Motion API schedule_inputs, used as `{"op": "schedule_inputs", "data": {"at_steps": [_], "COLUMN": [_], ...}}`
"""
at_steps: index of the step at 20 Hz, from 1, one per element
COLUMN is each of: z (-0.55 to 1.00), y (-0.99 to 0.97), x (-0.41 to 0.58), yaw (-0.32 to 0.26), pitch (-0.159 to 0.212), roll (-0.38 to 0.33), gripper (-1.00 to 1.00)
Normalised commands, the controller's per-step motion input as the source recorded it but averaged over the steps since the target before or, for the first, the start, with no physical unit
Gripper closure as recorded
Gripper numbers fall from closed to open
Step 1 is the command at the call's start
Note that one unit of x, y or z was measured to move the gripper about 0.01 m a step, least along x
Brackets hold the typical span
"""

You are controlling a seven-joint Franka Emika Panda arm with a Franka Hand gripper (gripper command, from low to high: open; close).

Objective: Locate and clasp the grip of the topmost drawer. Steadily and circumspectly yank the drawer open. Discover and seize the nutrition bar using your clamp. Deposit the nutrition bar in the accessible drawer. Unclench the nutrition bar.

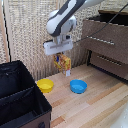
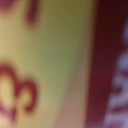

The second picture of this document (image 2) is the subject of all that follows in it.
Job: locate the yellow red snack box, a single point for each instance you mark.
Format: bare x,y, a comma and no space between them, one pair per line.
56,60

